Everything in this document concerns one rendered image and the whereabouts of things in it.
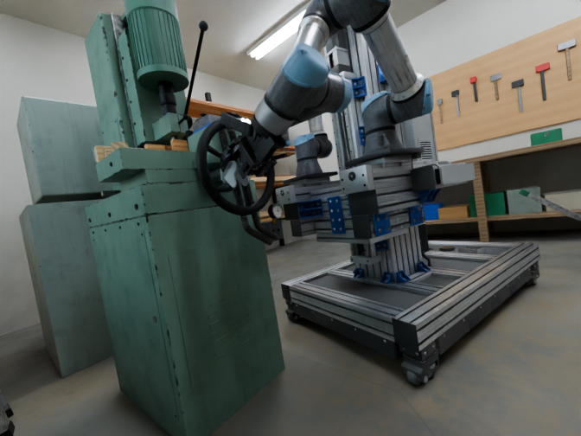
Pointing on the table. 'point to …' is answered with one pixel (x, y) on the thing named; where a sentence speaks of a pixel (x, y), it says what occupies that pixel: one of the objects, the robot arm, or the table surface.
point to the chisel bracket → (169, 128)
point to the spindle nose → (168, 102)
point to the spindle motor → (156, 43)
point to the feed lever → (194, 69)
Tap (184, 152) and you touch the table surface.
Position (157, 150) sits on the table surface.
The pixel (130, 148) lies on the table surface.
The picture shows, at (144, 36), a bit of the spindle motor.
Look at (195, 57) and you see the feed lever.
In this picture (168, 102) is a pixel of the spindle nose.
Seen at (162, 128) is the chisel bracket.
